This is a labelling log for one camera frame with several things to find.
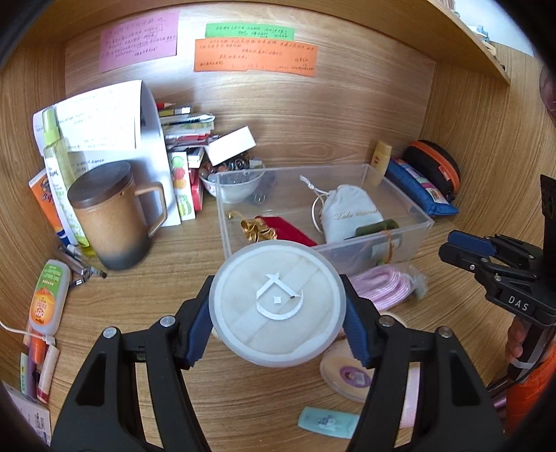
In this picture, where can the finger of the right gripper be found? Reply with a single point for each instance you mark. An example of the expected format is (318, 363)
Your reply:
(472, 243)
(459, 257)

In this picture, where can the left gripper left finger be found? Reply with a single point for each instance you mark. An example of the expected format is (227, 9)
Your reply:
(101, 411)

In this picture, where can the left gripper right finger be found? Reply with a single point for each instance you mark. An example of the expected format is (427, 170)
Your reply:
(454, 410)

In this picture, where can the dark green glass bottle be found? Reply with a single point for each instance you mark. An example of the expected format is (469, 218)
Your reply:
(375, 247)

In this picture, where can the red velvet pouch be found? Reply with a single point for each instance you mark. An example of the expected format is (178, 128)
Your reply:
(279, 228)

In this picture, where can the round white powder puff case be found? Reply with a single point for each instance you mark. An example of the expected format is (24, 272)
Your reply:
(277, 303)

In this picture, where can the gold tassel ornament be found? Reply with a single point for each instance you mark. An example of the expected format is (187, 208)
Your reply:
(254, 229)

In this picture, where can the person right hand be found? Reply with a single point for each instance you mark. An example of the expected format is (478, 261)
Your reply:
(516, 335)

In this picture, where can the black orange zip case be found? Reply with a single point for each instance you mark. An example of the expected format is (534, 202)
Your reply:
(436, 164)

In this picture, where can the blue patchwork pencil case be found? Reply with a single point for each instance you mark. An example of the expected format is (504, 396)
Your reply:
(419, 189)

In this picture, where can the light blue sachet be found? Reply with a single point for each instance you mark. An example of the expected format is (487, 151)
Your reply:
(329, 423)

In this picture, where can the orange glue bottle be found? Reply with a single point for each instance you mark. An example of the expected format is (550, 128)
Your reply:
(49, 297)

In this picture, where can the yellow lotion tube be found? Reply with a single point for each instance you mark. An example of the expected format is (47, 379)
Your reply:
(379, 162)

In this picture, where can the clear plastic storage bin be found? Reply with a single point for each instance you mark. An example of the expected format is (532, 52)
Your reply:
(281, 193)

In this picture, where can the metal nail clippers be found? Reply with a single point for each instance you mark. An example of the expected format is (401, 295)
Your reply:
(82, 270)

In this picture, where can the brown lidded mug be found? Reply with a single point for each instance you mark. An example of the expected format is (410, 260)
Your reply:
(106, 201)

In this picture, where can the orange booklet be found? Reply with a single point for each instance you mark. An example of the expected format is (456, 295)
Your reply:
(41, 191)

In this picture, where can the fruit print box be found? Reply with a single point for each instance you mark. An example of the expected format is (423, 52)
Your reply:
(181, 185)

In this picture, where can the white bowl of trinkets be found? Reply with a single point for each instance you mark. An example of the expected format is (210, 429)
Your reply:
(234, 181)

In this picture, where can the white cardboard box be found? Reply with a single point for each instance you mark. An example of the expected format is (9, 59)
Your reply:
(228, 146)

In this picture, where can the orange sticky note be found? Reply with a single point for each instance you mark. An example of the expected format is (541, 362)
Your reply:
(255, 54)

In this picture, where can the green spray bottle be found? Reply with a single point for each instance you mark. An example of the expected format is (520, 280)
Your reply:
(61, 174)

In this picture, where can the white paper file holder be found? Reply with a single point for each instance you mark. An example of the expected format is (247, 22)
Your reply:
(118, 122)

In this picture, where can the stack of books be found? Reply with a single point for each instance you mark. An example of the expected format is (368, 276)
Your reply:
(187, 132)

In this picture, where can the red white marker pen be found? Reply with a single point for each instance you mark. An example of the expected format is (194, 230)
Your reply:
(161, 106)

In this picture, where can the green sticky note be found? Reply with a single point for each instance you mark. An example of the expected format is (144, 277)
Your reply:
(249, 30)

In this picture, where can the pink sticky note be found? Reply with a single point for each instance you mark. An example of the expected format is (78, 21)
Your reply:
(148, 37)

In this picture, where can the white drawstring pouch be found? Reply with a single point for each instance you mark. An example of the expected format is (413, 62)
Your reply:
(339, 212)

